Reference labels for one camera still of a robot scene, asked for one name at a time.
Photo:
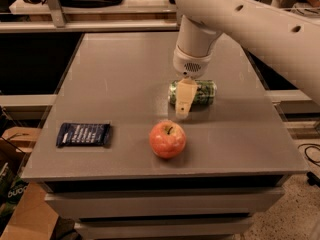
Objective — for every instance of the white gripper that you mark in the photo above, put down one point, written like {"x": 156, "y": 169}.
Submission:
{"x": 190, "y": 65}

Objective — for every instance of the green soda can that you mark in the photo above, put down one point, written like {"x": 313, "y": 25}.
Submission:
{"x": 205, "y": 94}

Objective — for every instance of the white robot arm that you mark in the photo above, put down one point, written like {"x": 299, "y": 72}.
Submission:
{"x": 288, "y": 43}

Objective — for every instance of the red apple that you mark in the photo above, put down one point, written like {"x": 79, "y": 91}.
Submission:
{"x": 167, "y": 139}

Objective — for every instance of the grey drawer cabinet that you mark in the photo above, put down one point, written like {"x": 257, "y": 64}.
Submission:
{"x": 163, "y": 214}

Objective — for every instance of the dark blue snack packet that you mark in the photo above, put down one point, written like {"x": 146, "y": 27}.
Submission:
{"x": 83, "y": 134}

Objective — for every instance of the green printed bag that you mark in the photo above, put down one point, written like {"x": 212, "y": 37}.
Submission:
{"x": 12, "y": 187}

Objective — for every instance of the metal railing frame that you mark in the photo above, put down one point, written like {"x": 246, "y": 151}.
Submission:
{"x": 86, "y": 14}

